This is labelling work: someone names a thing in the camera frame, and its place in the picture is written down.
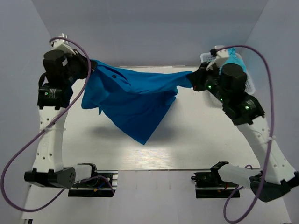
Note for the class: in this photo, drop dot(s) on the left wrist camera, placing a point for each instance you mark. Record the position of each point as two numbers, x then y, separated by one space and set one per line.
62 45

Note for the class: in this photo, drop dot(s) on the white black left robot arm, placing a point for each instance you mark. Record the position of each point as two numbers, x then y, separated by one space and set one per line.
54 100

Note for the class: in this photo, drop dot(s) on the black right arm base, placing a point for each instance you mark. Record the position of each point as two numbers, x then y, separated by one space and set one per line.
207 188

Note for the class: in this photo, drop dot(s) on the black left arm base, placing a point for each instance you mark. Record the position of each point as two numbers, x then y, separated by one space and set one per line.
102 186

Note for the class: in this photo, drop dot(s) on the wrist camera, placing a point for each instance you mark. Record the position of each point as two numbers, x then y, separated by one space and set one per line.
220 55
62 45

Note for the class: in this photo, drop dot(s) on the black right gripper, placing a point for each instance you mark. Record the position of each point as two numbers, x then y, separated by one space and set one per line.
197 77

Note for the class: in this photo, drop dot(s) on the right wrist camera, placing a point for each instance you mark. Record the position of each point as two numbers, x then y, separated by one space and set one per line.
220 55

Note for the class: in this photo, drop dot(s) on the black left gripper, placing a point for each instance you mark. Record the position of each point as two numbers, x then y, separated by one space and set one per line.
83 66

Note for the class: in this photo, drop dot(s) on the white plastic basket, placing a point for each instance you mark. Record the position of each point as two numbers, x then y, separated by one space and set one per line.
249 86

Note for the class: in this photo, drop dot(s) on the light blue t shirt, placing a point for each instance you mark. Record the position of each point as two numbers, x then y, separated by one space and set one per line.
235 59

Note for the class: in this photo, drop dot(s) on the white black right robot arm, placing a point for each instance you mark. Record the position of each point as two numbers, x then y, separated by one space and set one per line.
279 177

